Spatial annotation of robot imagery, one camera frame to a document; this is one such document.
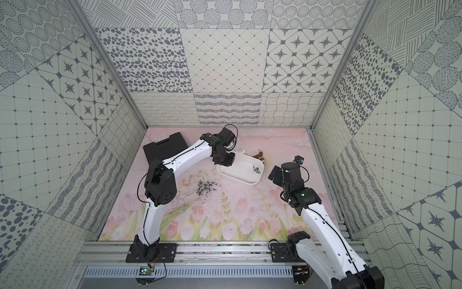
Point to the maroon faucet valve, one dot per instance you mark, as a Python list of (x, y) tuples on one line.
[(259, 156)]

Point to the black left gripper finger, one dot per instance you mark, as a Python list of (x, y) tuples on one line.
[(221, 158), (230, 158)]

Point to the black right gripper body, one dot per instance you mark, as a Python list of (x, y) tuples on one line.
[(279, 179)]

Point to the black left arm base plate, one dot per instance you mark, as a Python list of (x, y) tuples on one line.
[(162, 252)]

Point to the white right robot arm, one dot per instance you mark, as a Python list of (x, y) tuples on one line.
[(337, 263)]

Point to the aluminium mounting rail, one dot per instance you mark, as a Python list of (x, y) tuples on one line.
[(187, 253)]

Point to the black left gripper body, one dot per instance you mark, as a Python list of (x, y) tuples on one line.
[(224, 159)]

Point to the black plastic tool case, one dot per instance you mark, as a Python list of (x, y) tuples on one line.
[(166, 148)]

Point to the white slotted cable duct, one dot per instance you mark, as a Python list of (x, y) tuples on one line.
[(177, 271)]

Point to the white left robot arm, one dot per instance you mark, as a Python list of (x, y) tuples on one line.
[(160, 180)]

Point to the white plastic storage box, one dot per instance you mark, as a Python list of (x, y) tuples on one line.
[(242, 169)]

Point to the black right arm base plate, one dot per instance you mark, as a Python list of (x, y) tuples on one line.
[(280, 254)]

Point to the silver bit pile centre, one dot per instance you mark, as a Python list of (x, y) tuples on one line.
[(205, 186)]

